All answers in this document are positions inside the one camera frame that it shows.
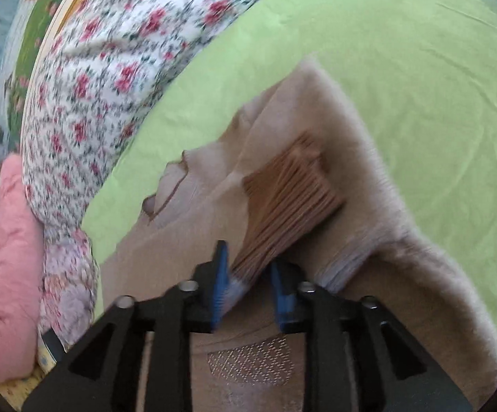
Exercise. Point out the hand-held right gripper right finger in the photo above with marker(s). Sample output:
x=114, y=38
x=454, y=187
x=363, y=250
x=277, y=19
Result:
x=281, y=298

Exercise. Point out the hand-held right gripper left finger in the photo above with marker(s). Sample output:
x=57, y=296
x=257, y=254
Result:
x=220, y=285

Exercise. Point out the beige knitted sweater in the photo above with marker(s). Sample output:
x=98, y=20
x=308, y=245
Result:
x=274, y=137

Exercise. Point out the pastel floral ruffled pillow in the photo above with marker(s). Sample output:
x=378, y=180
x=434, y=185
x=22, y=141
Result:
x=68, y=283

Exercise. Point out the small dark flat object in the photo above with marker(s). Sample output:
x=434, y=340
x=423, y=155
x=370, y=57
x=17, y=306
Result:
x=52, y=345

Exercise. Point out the pink pillow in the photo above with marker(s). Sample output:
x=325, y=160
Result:
x=8, y=266

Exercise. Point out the yellow printed cloth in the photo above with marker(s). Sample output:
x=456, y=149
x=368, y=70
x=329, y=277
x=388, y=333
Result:
x=17, y=388

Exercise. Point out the white red-flowered duvet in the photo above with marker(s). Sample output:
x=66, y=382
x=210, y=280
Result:
x=115, y=73

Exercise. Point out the light green bedsheet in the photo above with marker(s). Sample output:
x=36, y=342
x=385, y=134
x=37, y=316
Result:
x=403, y=73

